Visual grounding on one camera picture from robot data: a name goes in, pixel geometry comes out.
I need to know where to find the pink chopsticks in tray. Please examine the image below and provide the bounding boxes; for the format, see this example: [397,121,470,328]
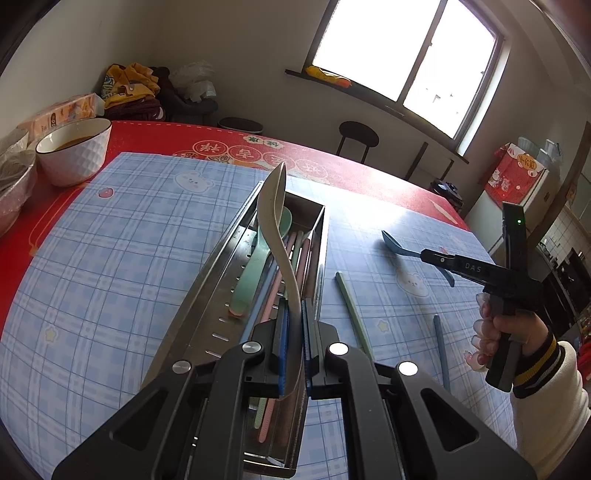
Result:
[252,230,305,429]

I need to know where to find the black round chair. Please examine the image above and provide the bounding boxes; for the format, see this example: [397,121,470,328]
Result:
[335,121,380,163]

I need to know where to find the blue plaid table mat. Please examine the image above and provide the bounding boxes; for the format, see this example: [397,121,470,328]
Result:
[0,152,518,480]

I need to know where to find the red printed cloth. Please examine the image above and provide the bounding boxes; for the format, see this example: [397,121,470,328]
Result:
[484,143,539,206]

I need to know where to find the green chopstick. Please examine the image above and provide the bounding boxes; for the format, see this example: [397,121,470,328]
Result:
[335,271,376,364]

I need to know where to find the orange tissue pack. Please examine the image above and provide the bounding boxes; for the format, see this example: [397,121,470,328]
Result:
[17,93,106,140]

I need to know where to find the blue chopstick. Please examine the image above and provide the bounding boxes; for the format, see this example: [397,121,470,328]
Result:
[432,314,451,394]
[252,270,280,324]

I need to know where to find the white refrigerator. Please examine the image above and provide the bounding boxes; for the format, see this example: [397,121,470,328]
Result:
[464,164,562,256]

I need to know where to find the yellow clothing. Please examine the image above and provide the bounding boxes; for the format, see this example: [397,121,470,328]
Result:
[101,63,160,110]

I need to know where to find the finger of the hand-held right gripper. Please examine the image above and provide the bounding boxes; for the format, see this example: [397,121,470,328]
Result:
[420,248,498,284]

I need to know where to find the black bag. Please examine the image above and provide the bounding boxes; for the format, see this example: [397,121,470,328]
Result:
[431,180,464,207]

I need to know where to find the dark kitchen cabinet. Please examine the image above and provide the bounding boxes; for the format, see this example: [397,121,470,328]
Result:
[537,246,591,335]

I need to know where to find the blue spoon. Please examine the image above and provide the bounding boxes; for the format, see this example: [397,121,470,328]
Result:
[381,230,456,288]

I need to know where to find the person's right hand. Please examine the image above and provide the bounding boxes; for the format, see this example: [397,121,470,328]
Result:
[464,293,553,371]

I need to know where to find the window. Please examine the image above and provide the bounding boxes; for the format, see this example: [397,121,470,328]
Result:
[285,0,514,165]

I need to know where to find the clear plastic containers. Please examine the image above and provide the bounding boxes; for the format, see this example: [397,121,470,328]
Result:
[516,136,562,172]

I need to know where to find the red printed tablecloth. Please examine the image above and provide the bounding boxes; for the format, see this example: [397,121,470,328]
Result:
[0,120,470,333]

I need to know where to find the dark clothing pile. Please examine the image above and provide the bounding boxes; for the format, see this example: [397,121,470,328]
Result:
[104,67,219,122]

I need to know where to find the white plastic bag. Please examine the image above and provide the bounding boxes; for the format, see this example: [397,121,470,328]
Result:
[170,60,218,101]

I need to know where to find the stainless steel utensil box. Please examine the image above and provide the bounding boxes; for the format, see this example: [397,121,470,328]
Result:
[139,182,330,479]

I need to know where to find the yellow and orange item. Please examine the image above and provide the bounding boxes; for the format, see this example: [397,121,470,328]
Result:
[305,65,352,89]

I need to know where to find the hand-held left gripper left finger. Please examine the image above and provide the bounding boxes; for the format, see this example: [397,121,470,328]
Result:
[52,298,290,480]

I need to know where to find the green spoon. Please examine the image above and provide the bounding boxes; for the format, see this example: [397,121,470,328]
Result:
[229,206,293,319]

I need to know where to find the pink chopstick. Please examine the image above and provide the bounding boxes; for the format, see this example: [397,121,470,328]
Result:
[298,237,313,301]
[257,233,297,442]

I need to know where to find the white textured bowl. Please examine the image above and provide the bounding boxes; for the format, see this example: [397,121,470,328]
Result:
[35,117,113,188]

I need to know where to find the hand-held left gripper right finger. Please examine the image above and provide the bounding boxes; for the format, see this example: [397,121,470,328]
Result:
[302,298,539,480]

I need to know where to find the beige spoon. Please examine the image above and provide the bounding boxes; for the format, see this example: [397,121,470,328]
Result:
[257,161,306,398]

